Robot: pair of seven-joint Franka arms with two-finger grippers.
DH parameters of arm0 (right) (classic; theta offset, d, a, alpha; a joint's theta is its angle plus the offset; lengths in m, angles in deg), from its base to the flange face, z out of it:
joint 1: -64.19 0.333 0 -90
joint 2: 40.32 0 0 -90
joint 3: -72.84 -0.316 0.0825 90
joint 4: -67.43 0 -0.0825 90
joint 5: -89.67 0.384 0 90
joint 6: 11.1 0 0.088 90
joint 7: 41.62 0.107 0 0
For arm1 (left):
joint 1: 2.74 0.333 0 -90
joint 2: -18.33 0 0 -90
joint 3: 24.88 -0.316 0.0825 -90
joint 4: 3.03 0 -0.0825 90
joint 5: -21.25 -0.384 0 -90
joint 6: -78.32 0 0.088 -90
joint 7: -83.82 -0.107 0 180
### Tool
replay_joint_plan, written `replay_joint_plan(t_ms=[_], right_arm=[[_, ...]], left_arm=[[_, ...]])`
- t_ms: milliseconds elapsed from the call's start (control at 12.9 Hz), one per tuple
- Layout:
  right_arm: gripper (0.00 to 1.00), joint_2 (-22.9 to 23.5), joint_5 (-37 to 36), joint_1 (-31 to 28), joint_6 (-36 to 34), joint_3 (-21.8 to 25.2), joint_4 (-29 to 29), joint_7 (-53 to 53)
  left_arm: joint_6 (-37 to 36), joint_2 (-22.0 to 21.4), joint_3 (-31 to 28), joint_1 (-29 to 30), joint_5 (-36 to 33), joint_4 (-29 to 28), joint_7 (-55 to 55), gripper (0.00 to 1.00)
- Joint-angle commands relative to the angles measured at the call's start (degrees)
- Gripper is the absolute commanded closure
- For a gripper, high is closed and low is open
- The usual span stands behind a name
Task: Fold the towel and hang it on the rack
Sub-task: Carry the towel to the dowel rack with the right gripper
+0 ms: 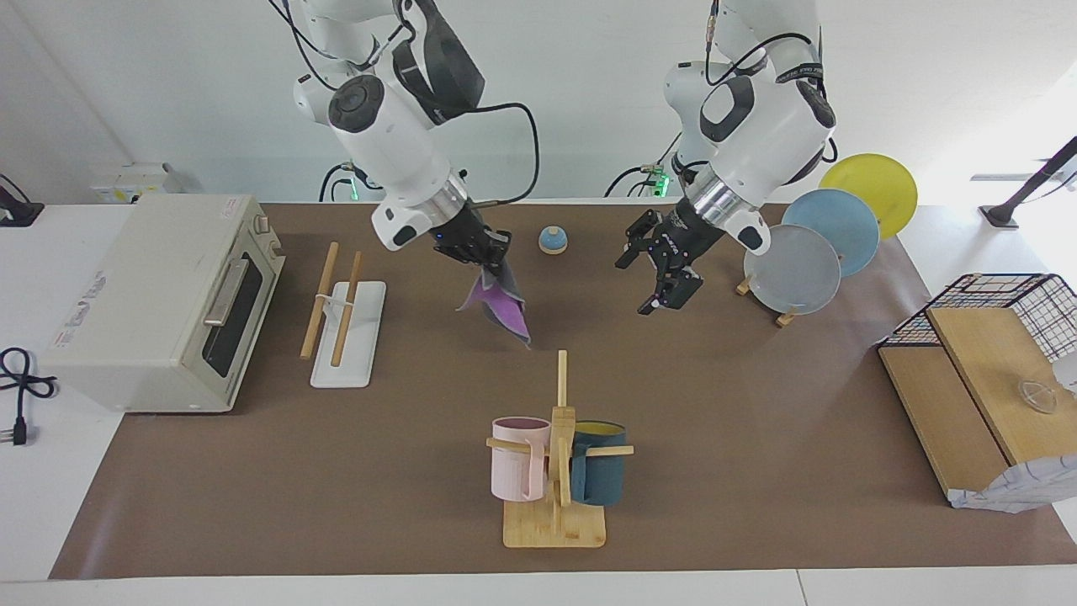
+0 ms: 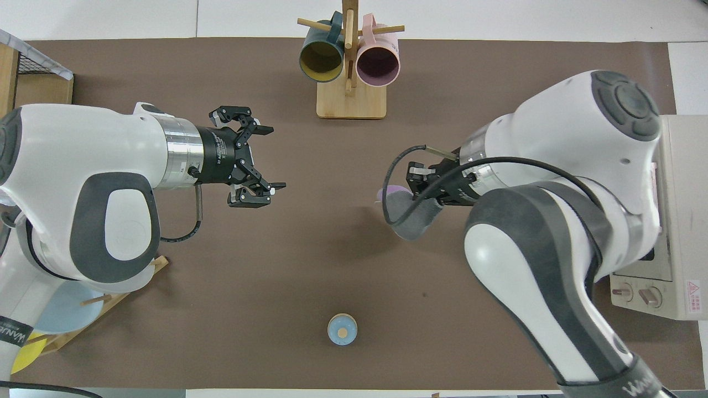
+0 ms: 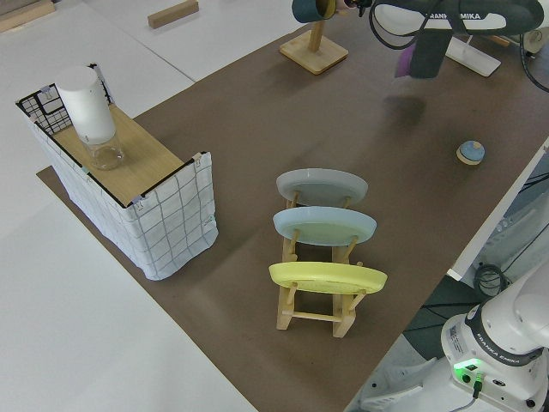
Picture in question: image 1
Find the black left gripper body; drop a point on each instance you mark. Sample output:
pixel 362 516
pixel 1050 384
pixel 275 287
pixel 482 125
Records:
pixel 686 240

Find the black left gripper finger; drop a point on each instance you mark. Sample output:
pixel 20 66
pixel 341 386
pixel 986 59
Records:
pixel 638 240
pixel 669 293

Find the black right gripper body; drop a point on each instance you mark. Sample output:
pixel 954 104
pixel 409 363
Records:
pixel 471 237

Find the purple and grey towel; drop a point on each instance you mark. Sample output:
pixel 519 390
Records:
pixel 501 307

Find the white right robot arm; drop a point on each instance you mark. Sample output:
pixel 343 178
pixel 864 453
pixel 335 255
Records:
pixel 395 143

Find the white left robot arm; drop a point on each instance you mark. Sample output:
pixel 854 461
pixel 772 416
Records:
pixel 766 126

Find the wooden plate rack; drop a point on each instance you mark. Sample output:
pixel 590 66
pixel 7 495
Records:
pixel 787 318

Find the white towel rack wooden bars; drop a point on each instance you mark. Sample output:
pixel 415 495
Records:
pixel 353 337

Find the blue call bell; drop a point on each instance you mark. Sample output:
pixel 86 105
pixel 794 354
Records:
pixel 553 241

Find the grey plate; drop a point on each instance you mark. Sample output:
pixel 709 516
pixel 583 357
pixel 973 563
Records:
pixel 791 273

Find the light blue plate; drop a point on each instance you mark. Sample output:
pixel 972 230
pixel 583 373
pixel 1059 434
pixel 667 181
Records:
pixel 841 227

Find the brown table mat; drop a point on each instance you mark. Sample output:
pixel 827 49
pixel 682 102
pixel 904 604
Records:
pixel 437 421

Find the dark teal mug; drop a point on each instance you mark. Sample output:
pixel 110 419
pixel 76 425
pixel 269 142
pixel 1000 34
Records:
pixel 602 475

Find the yellow plate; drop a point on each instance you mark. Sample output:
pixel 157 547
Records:
pixel 875 181

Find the pink mug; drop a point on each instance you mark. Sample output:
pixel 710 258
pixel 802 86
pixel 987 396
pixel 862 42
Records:
pixel 513 463

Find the wooden mug tree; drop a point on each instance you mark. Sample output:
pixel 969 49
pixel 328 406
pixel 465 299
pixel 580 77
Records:
pixel 555 526

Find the wooden bread box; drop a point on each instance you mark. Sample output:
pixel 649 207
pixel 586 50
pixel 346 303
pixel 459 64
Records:
pixel 993 370

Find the cream toaster oven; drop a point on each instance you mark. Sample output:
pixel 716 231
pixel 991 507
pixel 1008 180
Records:
pixel 143 295

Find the wooden box with basket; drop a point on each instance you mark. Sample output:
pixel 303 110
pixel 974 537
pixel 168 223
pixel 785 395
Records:
pixel 1018 488

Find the black camera stand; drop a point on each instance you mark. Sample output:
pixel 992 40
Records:
pixel 1001 215

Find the black clamp mount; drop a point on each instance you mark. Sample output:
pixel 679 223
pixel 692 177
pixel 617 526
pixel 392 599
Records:
pixel 17 210

